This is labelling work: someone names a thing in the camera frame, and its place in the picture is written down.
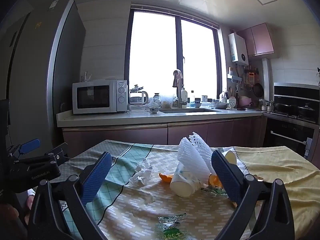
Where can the crumpled white tissue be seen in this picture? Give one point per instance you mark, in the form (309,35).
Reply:
(141,171)

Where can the white soap dispenser bottle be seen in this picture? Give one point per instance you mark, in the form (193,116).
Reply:
(184,96)

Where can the clear green candy wrapper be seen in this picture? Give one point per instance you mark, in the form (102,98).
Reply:
(212,192)

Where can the blue wall rack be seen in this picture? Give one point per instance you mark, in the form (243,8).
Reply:
(235,78)

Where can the smooth white foam fruit net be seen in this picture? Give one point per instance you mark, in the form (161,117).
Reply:
(192,160)

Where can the hanging black frying pan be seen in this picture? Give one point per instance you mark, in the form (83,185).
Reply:
(258,90)

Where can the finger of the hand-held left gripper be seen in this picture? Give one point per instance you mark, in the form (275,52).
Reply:
(58,153)
(30,146)

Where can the grey refrigerator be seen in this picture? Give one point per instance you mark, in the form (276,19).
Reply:
(37,80)

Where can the black lidded pot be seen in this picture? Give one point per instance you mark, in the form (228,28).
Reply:
(306,112)

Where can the white microwave oven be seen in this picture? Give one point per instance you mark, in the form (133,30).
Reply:
(95,97)

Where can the steel kitchen faucet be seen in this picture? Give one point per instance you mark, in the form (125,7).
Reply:
(179,97)

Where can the brown dish cloth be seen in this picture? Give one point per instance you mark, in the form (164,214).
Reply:
(177,78)

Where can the orange cup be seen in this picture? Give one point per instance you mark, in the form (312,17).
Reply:
(216,180)

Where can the printed paper cup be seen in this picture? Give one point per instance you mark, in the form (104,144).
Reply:
(185,185)
(230,157)

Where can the clear plastic container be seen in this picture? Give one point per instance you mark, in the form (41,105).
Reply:
(167,100)

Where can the white water heater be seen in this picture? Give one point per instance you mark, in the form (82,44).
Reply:
(238,48)

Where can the orange peel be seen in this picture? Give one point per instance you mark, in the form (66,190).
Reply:
(165,177)

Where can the white mug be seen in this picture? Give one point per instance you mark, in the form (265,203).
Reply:
(204,98)

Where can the kitchen window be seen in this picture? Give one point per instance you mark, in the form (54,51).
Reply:
(152,55)

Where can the round beige wall fitting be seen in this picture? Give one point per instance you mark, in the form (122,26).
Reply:
(63,105)

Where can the kitchen counter with maroon cabinets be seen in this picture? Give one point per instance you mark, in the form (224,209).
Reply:
(112,132)

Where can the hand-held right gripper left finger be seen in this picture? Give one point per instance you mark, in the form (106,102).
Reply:
(96,177)

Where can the clear plastic food box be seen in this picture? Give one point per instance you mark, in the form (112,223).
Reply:
(137,108)

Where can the white dotted strainer spoon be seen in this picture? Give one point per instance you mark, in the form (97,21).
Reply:
(232,102)

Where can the black built-in oven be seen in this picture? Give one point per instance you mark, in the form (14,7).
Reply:
(285,135)

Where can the steel kettle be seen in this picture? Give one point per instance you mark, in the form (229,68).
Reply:
(266,106)

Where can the black frying pan on stove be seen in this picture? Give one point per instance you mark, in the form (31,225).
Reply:
(285,107)

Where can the glass kettle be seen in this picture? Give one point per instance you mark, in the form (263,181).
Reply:
(137,97)

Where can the patterned green yellow tablecloth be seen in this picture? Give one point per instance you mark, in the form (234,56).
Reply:
(150,205)

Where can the meshed white foam fruit net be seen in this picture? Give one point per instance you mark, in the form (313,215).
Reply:
(200,142)

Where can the black range hood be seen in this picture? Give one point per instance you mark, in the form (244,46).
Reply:
(297,91)

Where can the kitchen sink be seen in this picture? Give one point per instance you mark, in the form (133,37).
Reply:
(190,110)

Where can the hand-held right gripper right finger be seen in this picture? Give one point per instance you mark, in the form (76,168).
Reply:
(223,175)

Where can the pink wall cabinet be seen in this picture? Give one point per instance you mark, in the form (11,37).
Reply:
(258,40)

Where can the gold foil snack wrapper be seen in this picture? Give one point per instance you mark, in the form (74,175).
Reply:
(258,178)

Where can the white wall hook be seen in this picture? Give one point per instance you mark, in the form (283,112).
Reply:
(86,77)

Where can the pink pot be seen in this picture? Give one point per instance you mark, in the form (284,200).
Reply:
(245,102)

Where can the blue white ceramic bowl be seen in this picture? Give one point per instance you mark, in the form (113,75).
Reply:
(154,110)

